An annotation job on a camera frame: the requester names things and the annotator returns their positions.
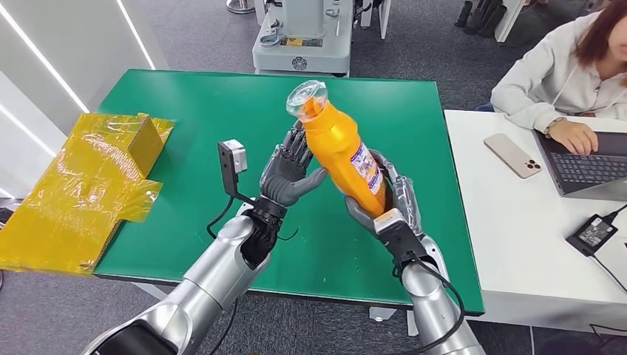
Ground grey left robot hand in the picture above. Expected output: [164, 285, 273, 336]
[260, 120, 328, 208]

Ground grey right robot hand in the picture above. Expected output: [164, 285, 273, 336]
[344, 149, 424, 239]

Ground orange bottle with clear cap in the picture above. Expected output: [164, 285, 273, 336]
[285, 79, 388, 218]

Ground green table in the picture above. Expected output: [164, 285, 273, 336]
[92, 68, 486, 317]

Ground white desk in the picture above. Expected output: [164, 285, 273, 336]
[406, 108, 627, 337]

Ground beige smartphone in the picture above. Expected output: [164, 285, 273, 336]
[483, 133, 542, 180]

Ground chrome stand base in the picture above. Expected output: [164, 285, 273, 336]
[225, 0, 256, 15]

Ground person's hand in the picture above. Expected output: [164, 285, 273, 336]
[546, 118, 600, 156]

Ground grey laptop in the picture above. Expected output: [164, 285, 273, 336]
[532, 129, 627, 202]

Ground white furniture legs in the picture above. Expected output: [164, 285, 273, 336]
[359, 0, 391, 40]

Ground black power adapter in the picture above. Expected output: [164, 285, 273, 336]
[564, 213, 618, 257]

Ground person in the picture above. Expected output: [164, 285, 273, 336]
[489, 0, 627, 156]

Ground white partition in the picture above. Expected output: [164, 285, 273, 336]
[493, 0, 525, 44]

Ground yellow taped cardboard box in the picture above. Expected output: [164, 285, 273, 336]
[0, 112, 176, 275]

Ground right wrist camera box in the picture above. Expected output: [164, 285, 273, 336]
[373, 208, 432, 275]

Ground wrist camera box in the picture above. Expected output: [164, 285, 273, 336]
[373, 208, 432, 275]
[217, 139, 257, 203]

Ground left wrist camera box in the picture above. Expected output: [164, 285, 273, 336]
[217, 139, 257, 203]

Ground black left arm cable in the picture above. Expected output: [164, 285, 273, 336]
[206, 195, 239, 355]

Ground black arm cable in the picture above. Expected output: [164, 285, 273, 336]
[206, 195, 239, 355]
[391, 257, 467, 355]

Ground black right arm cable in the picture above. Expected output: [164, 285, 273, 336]
[391, 257, 467, 355]

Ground black adapter cable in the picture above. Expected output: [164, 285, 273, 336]
[590, 203, 627, 294]

